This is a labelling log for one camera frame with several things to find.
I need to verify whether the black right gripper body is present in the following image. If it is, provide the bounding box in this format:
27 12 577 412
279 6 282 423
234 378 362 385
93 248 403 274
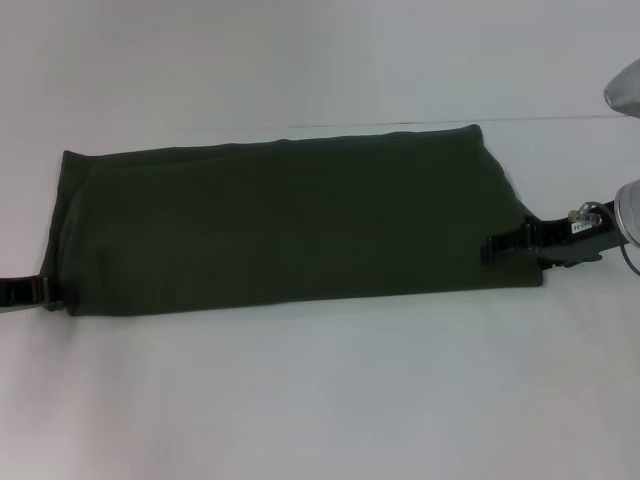
532 199 624 271

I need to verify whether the dark green FREE t-shirt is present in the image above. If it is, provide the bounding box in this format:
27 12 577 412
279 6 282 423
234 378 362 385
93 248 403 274
39 123 546 319

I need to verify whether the right wrist cable with plug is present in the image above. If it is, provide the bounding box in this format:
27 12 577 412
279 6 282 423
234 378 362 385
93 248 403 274
566 201 640 277

